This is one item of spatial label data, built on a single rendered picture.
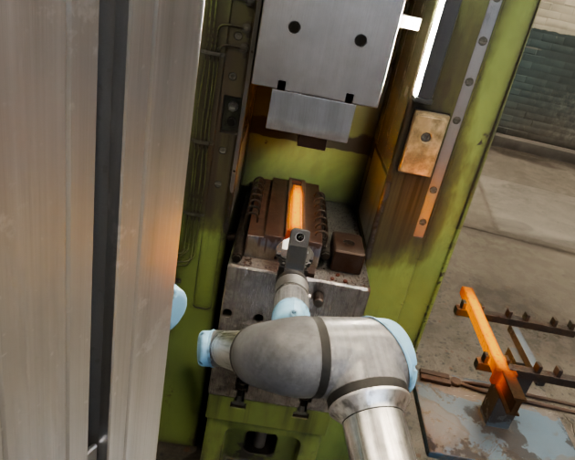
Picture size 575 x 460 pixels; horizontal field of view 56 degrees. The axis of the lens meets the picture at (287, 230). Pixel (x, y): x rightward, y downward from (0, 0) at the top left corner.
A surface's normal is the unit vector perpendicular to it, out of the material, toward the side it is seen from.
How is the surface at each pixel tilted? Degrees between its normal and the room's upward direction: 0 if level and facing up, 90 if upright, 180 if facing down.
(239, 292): 90
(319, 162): 90
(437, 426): 0
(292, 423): 90
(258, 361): 76
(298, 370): 69
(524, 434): 0
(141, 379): 90
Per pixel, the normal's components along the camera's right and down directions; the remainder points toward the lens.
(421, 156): -0.03, 0.44
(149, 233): 0.88, 0.35
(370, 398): 0.02, 0.08
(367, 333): 0.23, -0.72
